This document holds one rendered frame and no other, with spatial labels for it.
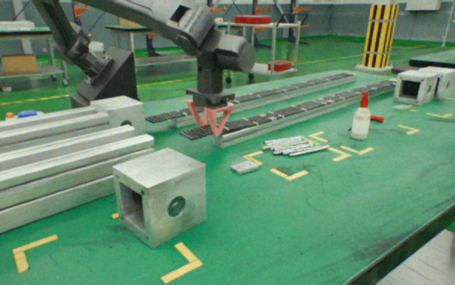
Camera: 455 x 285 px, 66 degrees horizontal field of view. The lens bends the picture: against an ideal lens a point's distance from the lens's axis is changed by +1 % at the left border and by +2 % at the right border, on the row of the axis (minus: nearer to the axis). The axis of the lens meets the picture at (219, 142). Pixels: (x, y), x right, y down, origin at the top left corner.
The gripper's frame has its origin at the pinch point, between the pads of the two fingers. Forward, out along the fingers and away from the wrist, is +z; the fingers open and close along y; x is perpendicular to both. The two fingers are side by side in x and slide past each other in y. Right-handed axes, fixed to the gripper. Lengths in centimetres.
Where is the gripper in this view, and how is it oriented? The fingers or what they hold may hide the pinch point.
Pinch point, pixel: (209, 129)
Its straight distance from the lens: 79.3
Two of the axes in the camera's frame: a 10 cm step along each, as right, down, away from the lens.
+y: 6.5, 3.0, -7.0
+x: 7.6, -2.4, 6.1
